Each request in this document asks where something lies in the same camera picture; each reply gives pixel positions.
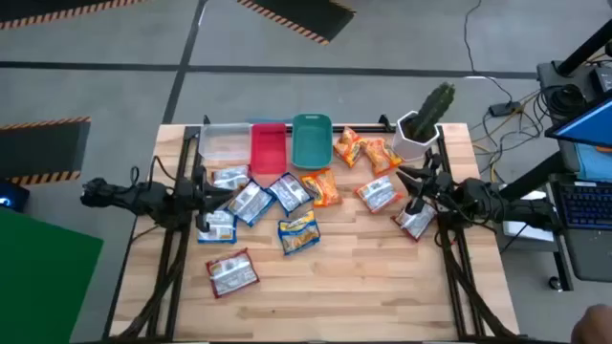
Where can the green floor mat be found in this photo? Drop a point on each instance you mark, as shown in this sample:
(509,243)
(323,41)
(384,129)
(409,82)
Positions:
(43,277)

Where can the pink plastic bin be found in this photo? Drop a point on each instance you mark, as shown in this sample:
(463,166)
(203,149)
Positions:
(268,148)

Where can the light blue sheet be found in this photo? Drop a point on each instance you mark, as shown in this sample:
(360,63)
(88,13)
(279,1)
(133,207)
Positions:
(595,165)

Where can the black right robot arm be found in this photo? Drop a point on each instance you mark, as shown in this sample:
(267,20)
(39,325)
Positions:
(483,198)

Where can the blue Maruchan noodle pack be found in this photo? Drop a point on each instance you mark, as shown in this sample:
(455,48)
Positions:
(251,204)
(222,233)
(299,232)
(288,193)

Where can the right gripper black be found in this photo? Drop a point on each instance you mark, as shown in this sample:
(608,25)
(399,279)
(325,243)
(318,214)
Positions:
(437,184)

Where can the black stand pole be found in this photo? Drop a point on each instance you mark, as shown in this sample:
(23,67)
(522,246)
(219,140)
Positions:
(545,169)
(585,48)

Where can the black backlit keyboard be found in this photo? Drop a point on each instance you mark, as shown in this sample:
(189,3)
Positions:
(585,205)

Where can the teal plastic bin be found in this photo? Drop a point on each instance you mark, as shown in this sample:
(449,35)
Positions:
(312,141)

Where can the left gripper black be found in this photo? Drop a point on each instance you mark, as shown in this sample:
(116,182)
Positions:
(198,198)

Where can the black caster wheel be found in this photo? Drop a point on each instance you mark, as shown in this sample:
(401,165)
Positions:
(555,283)

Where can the person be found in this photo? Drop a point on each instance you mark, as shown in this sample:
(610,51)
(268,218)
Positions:
(595,327)

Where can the small black box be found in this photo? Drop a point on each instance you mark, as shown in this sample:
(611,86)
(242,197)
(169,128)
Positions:
(603,79)

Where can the black device with blue light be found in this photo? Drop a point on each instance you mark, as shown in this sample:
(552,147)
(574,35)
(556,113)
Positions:
(12,198)

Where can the orange Maruchan noodle pack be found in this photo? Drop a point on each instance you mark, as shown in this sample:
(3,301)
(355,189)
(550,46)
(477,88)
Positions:
(321,187)
(349,147)
(378,193)
(381,155)

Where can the black hazard-striped floor mat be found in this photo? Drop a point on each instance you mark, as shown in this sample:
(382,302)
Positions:
(48,9)
(301,14)
(38,148)

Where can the clear plastic bin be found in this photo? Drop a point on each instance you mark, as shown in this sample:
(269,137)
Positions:
(225,141)

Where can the laptop computer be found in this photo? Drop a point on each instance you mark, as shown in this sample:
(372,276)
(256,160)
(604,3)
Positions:
(593,258)

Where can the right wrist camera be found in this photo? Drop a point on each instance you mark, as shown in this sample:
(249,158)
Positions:
(415,206)

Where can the black power adapter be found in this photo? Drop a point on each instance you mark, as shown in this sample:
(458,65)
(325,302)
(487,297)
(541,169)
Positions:
(504,109)

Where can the green cactus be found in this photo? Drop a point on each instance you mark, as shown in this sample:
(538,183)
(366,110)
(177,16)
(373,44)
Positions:
(432,110)

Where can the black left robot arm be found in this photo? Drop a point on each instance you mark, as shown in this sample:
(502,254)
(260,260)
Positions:
(143,198)

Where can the white plant pot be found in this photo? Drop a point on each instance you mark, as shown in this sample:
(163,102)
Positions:
(406,148)

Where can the monitor with blue screen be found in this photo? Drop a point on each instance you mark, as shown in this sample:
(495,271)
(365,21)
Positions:
(588,126)

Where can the red Maruchan noodle pack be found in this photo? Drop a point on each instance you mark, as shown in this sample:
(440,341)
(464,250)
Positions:
(412,227)
(232,178)
(233,273)

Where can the white paper sheet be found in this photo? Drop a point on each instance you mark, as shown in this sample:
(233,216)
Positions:
(526,231)

